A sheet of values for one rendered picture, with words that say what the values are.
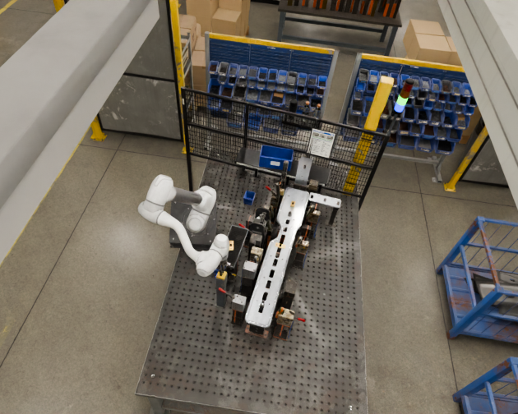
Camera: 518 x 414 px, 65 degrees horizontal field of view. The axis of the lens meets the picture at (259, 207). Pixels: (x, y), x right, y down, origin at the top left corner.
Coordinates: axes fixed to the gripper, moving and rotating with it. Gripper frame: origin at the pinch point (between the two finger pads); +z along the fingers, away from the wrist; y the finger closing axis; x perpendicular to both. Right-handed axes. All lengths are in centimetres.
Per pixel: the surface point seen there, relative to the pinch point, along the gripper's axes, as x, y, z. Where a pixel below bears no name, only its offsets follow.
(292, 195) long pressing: 107, 30, 19
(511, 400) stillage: 17, 255, 102
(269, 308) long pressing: -7.1, 39.0, 19.0
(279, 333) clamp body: -14, 51, 41
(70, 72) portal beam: -96, 9, -214
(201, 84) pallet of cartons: 316, -141, 73
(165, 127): 227, -155, 86
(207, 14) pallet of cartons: 451, -181, 39
